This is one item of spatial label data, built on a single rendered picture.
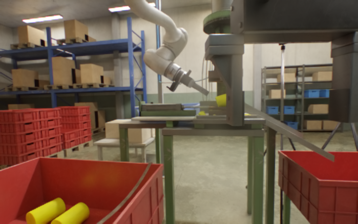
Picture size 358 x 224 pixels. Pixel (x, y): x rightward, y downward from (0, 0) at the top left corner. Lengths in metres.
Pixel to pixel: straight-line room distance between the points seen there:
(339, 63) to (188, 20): 6.49
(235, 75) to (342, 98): 0.13
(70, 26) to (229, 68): 6.80
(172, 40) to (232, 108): 0.79
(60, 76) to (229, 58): 6.79
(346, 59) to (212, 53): 0.16
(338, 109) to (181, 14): 6.65
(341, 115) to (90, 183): 0.85
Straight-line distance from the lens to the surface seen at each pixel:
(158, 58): 0.95
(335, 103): 0.29
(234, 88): 0.21
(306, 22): 0.24
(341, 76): 0.29
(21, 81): 8.10
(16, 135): 3.57
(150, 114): 0.96
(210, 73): 0.90
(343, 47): 0.29
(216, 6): 0.99
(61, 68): 6.94
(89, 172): 0.88
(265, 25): 0.22
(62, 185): 1.00
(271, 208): 1.33
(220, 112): 0.89
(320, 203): 0.96
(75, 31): 6.81
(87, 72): 6.29
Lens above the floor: 1.09
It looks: 4 degrees down
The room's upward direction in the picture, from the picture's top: 1 degrees counter-clockwise
